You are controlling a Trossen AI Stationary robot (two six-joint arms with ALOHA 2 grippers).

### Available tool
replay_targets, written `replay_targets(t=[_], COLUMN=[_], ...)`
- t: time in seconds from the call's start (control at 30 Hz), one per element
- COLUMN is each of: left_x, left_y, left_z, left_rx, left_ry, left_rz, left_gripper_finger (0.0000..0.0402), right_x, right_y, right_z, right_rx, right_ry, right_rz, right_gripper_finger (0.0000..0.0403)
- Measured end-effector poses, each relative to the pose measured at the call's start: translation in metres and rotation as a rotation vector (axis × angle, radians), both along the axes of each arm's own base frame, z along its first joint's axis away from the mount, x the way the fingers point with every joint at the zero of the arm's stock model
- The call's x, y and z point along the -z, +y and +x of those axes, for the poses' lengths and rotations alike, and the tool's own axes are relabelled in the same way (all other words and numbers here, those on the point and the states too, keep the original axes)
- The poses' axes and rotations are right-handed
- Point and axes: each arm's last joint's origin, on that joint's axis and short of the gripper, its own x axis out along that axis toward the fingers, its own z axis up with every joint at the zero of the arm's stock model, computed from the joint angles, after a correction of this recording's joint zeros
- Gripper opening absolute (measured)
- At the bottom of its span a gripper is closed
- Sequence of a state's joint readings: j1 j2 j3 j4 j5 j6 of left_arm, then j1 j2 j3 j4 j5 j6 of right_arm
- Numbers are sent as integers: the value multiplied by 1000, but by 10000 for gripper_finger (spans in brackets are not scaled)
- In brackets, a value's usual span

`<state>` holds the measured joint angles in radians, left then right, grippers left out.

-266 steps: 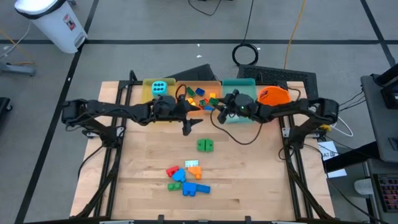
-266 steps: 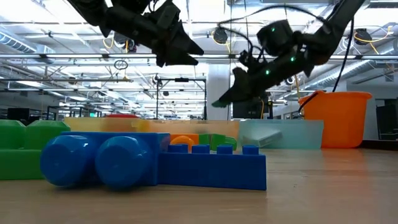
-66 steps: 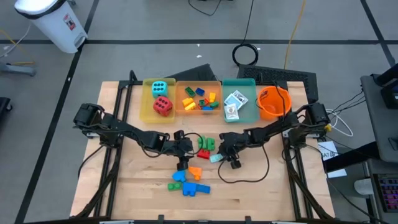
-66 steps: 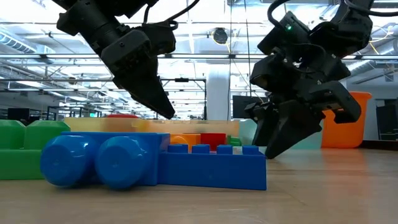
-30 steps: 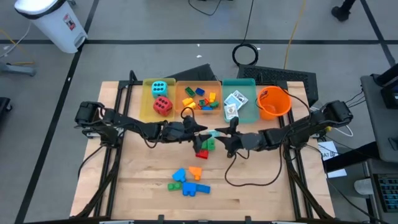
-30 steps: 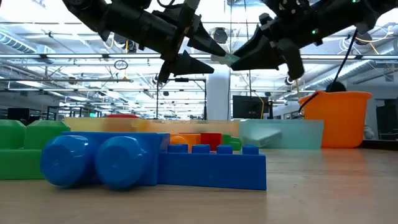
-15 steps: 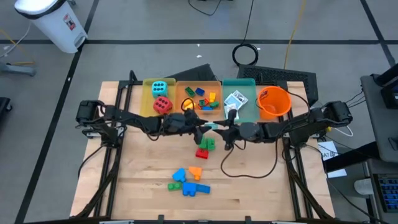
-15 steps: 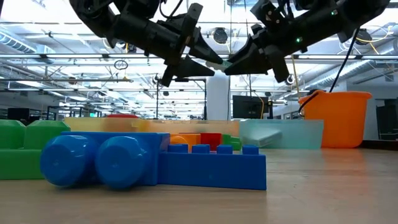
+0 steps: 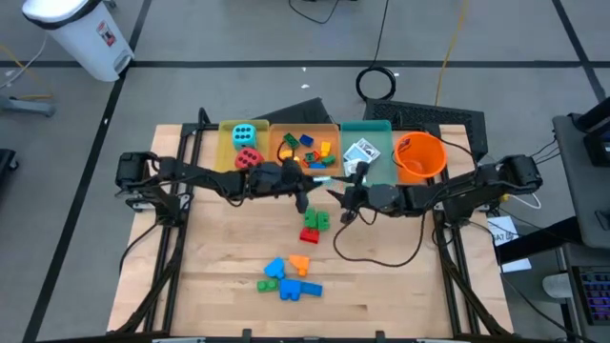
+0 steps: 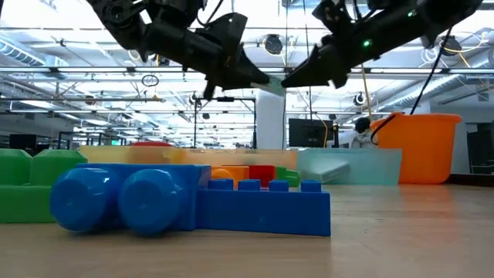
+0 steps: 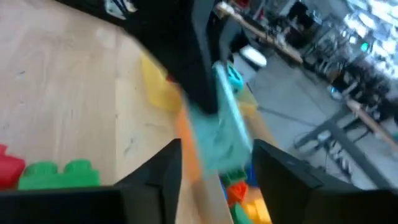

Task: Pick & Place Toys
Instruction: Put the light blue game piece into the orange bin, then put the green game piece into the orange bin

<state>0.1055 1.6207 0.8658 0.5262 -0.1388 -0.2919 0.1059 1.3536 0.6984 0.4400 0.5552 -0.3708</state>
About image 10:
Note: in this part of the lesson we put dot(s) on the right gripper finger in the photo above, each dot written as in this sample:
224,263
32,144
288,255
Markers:
312,65
312,80

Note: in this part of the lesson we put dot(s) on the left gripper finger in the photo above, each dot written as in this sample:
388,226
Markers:
243,79
245,63

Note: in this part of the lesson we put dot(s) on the large orange one-stud block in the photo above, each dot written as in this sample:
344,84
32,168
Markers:
235,173

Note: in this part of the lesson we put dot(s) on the red toy block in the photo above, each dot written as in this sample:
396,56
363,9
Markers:
262,173

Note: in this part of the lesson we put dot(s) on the bright green small brick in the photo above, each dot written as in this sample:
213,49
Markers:
289,177

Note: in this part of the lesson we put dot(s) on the blue eight-stud brick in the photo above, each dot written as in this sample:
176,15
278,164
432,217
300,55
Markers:
262,212

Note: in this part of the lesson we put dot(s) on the large blue two-stud block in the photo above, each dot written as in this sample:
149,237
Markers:
150,201

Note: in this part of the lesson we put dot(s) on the large green two-stud block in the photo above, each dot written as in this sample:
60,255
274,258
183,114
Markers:
23,193

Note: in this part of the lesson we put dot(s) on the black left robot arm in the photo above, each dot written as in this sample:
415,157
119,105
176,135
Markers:
119,19

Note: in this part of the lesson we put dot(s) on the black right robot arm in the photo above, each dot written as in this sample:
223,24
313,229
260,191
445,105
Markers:
405,23

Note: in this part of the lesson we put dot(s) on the white structural column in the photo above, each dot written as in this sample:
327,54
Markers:
270,119

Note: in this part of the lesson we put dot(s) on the black computer monitor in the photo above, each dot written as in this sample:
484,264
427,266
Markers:
308,133

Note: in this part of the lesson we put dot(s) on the person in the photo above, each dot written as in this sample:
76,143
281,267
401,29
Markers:
363,125

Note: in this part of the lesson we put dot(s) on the translucent orange bin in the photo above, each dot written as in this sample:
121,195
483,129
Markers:
231,157

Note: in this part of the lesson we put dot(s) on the long linear light bar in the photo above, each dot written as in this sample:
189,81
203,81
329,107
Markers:
96,70

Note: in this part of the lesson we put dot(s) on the orange plastic bucket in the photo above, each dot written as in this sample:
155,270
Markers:
424,150

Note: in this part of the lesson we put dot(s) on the translucent yellow bin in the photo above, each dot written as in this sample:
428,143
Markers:
116,155

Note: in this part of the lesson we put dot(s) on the dark cabinet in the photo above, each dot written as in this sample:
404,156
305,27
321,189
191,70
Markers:
480,146

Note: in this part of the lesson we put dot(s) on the dark background monitor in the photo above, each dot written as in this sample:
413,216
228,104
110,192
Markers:
22,142

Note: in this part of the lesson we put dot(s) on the black metal frame rig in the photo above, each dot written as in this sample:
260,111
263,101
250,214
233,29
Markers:
195,123

